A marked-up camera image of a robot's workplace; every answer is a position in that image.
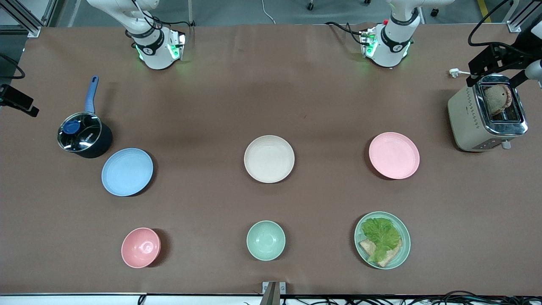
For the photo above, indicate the table cover sheet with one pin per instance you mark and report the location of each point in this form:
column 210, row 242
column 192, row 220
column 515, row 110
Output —
column 271, row 84

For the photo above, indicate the aluminium frame profile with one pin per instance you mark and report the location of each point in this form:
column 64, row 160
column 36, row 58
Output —
column 23, row 17
column 518, row 17

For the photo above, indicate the glass lid with blue knob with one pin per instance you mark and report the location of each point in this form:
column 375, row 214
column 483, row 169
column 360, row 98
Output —
column 80, row 132

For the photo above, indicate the pink bowl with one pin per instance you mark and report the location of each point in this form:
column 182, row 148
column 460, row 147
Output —
column 140, row 248

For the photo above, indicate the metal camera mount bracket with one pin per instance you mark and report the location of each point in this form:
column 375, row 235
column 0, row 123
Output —
column 274, row 292

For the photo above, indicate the brown bread in toaster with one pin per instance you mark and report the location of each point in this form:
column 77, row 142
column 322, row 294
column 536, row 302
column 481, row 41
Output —
column 497, row 98

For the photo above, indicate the green lettuce leaf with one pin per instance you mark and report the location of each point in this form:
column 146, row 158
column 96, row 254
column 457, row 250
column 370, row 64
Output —
column 381, row 235

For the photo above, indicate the green bowl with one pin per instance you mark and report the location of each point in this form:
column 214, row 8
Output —
column 266, row 240

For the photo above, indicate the green plate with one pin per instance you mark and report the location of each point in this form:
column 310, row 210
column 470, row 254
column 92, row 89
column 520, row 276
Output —
column 404, row 243

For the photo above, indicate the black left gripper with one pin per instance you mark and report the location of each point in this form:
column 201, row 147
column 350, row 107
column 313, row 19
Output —
column 494, row 57

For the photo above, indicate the beige plate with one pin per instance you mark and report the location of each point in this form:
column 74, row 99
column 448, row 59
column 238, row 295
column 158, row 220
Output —
column 269, row 159

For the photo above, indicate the blue plate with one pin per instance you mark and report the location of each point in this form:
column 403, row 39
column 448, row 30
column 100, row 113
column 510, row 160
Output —
column 127, row 171

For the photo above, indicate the beige chrome toaster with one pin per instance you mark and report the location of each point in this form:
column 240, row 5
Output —
column 465, row 118

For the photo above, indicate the bread slice on plate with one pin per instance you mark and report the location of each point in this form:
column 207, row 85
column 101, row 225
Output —
column 389, row 257

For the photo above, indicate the pink plate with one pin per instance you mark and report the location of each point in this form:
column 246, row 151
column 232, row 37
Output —
column 394, row 155

